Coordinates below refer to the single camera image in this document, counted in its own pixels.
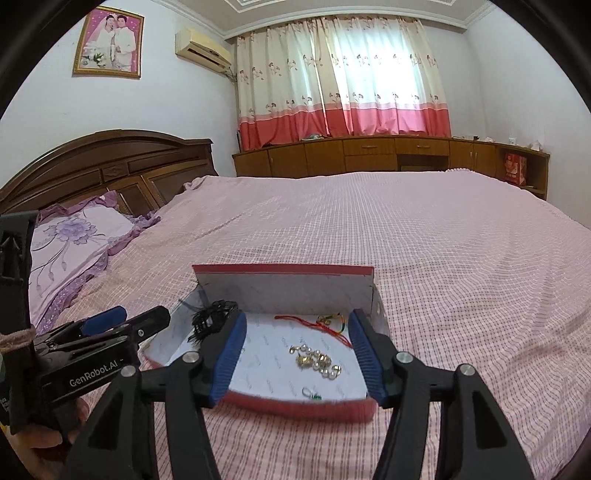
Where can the wall air conditioner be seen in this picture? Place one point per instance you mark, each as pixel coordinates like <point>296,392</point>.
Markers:
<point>203,48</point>

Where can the brown twine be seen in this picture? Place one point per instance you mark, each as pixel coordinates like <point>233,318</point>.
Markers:
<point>16,340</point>

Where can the red cardboard box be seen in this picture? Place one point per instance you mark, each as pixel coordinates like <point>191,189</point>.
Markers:
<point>295,410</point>

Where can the green bead earring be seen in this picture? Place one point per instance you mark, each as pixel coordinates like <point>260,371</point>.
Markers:
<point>313,393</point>

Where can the framed wedding photo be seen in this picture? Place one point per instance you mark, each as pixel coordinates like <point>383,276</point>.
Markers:
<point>110,41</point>

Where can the gold pearl brooch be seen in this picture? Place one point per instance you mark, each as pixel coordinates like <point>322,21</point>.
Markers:
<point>318,360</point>

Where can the wooden headboard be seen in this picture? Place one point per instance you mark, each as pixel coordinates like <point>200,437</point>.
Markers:
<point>115,157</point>

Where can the pink and cream curtain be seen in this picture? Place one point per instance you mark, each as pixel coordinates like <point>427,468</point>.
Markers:
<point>341,83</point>

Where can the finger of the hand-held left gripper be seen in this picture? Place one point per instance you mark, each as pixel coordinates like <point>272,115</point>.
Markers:
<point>104,319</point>
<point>147,323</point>

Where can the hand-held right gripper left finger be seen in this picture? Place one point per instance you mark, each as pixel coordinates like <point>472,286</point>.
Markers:
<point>228,360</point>

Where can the red gift box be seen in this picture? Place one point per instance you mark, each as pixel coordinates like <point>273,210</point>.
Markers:
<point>515,168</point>

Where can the wooden cabinet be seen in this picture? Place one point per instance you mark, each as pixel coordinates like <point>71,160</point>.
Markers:
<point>300,157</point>

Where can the black feather hair accessory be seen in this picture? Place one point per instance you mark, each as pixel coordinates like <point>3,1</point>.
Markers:
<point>210,318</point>

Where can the person's left hand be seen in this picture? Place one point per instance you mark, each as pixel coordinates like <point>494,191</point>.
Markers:
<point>37,445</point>

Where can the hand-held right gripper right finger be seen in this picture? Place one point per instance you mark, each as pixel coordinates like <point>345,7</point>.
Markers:
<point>367,360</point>

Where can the purple floral pillow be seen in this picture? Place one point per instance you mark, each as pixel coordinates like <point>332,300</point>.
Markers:
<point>74,235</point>

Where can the pink checked bed sheet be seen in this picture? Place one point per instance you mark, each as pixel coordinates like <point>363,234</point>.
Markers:
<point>438,258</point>

